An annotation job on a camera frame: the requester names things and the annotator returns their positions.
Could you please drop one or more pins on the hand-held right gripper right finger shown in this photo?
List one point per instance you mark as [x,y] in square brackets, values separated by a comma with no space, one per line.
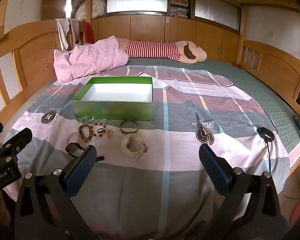
[216,170]

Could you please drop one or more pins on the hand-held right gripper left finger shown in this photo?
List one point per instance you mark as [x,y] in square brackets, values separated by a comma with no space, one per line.
[80,170]

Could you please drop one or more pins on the black wrist watch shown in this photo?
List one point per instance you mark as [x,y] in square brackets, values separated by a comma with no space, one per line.
[72,149]

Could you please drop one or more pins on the white wrist watch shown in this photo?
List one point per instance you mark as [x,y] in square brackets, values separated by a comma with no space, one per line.
[126,150]

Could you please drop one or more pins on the metal bangle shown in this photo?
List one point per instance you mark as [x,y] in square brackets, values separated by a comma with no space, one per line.
[123,130]

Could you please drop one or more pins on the green rectangular box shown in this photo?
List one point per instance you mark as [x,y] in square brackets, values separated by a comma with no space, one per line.
[115,111]

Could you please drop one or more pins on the plaid bed sheet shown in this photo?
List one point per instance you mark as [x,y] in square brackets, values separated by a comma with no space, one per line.
[170,142]

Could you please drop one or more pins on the wooden headboard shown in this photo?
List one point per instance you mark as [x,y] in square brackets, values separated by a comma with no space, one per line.
[32,55]

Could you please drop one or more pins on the pink slipper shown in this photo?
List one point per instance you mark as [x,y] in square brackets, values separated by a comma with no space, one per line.
[297,212]

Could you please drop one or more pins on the green bed mat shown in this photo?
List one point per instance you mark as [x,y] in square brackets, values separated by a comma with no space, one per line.
[252,85]

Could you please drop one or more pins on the pink quilt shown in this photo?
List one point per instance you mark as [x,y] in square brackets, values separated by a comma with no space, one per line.
[95,57]

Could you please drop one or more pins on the grey hanging clothes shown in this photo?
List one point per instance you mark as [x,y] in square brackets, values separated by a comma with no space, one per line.
[62,33]

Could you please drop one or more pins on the wooden footboard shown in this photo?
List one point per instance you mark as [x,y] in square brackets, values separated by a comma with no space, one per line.
[272,67]

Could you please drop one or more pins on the red cloth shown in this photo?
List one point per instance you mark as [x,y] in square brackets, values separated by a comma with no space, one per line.
[89,32]

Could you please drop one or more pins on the striped long plush toy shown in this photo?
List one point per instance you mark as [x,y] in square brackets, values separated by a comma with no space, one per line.
[152,48]

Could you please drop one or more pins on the wooden cabinets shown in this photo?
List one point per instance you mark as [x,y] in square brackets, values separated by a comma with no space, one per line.
[145,28]

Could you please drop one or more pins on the white stuffed bags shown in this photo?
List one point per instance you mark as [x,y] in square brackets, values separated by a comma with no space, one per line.
[97,5]

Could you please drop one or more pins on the narrow ribbed glass window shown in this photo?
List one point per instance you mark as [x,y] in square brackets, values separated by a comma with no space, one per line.
[217,11]

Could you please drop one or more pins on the wall socket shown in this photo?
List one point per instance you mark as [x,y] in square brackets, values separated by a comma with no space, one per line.
[271,34]

